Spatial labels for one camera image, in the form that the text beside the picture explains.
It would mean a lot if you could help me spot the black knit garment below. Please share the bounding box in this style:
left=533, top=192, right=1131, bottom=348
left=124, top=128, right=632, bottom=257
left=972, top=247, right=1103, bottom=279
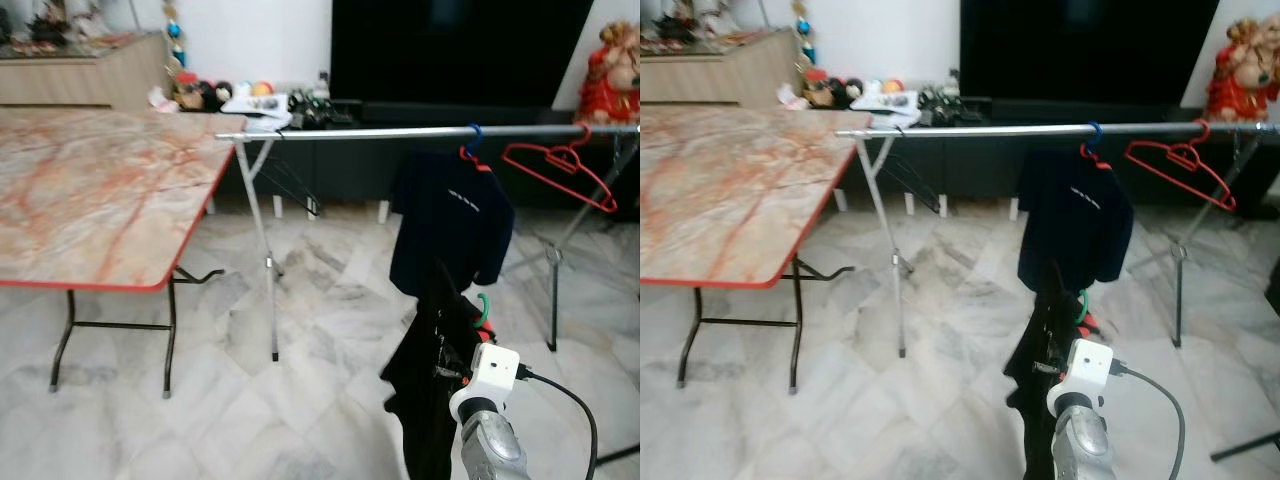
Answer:
left=380, top=258, right=491, bottom=480
left=1003, top=258, right=1091, bottom=480

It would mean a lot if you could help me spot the red plastic hanger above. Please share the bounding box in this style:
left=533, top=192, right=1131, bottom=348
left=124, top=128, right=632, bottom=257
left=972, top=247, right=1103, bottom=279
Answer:
left=1124, top=122, right=1238, bottom=212
left=501, top=125, right=619, bottom=215

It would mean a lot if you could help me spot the marble table with red edge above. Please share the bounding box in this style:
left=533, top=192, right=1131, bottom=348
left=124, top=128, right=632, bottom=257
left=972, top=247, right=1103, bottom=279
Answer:
left=640, top=105, right=869, bottom=391
left=0, top=108, right=248, bottom=399

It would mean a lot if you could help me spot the red laughing buddha statue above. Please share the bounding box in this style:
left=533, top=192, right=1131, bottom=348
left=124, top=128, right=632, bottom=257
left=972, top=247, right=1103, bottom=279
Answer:
left=577, top=22, right=641, bottom=124
left=1205, top=18, right=1280, bottom=123

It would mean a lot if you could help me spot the light wooden cabinet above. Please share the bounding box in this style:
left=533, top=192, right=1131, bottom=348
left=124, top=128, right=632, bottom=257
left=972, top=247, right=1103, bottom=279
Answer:
left=640, top=28, right=801, bottom=109
left=0, top=33, right=171, bottom=111

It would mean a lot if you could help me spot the navy blue t-shirt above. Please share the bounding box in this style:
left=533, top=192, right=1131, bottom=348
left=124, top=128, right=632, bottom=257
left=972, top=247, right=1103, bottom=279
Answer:
left=388, top=150, right=516, bottom=298
left=1017, top=150, right=1134, bottom=293

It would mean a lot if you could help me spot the black mouse plush toy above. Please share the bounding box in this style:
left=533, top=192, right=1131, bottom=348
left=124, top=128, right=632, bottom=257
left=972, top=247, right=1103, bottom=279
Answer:
left=172, top=72, right=233, bottom=111
left=803, top=70, right=863, bottom=109

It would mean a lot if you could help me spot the black flat television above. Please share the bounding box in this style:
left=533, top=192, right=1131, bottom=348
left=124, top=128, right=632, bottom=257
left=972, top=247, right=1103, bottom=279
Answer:
left=960, top=0, right=1221, bottom=106
left=330, top=0, right=596, bottom=109

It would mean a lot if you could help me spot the white paper stack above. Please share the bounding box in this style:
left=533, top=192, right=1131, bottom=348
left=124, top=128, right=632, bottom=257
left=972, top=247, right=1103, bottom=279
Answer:
left=850, top=92, right=919, bottom=129
left=220, top=95, right=296, bottom=131

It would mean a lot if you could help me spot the silver metal clothes rack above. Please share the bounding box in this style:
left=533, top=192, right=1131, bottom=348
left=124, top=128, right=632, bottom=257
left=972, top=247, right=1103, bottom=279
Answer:
left=835, top=120, right=1280, bottom=359
left=215, top=122, right=641, bottom=363

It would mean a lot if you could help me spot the black television console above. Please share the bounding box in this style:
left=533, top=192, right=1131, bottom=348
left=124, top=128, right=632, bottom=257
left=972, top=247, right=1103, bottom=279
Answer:
left=835, top=98, right=1280, bottom=216
left=210, top=100, right=641, bottom=216

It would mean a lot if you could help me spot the black electronic gadget cluster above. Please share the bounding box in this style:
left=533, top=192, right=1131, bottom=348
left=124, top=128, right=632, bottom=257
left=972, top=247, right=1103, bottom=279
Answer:
left=288, top=85, right=353, bottom=129
left=916, top=85, right=986, bottom=126

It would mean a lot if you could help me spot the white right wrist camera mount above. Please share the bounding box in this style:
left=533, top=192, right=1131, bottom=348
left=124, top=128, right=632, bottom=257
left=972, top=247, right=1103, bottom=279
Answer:
left=1047, top=338, right=1116, bottom=416
left=450, top=343, right=521, bottom=421

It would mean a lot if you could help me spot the blue bauble ornament string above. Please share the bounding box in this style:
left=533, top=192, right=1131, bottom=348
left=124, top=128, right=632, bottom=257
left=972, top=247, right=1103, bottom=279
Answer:
left=163, top=0, right=188, bottom=71
left=793, top=0, right=816, bottom=66

